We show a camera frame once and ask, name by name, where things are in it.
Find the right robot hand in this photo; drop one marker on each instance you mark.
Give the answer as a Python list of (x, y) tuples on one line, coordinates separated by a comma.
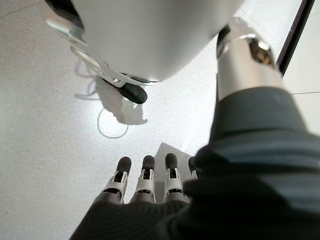
[(225, 200)]

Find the right black robot foot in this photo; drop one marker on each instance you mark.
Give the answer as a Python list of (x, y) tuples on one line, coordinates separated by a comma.
[(135, 93)]

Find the dark floor trim strip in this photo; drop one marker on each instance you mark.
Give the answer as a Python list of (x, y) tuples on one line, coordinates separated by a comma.
[(295, 37)]

